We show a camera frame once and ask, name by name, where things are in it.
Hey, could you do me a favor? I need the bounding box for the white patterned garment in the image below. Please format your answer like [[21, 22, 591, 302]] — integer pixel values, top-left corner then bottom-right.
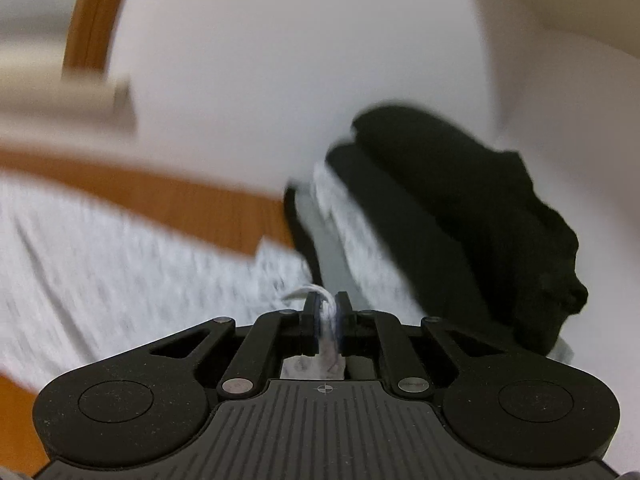
[[0, 177, 353, 396]]

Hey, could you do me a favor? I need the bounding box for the black folded garment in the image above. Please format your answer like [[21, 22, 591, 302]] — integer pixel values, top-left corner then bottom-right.
[[284, 102, 590, 357]]

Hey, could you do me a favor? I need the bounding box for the wooden window frame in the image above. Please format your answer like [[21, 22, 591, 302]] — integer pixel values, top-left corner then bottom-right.
[[61, 0, 140, 82]]

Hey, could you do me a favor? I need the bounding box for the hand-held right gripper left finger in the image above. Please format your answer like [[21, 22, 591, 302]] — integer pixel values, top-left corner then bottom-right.
[[149, 291, 322, 400]]

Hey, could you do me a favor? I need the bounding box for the cream wall shelf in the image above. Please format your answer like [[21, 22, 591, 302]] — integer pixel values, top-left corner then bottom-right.
[[456, 0, 640, 133]]

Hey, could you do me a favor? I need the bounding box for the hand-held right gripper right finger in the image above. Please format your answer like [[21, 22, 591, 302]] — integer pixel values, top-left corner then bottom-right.
[[336, 290, 501, 398]]

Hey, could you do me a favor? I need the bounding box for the beige window sill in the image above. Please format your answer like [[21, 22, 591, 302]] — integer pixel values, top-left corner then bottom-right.
[[0, 50, 139, 137]]

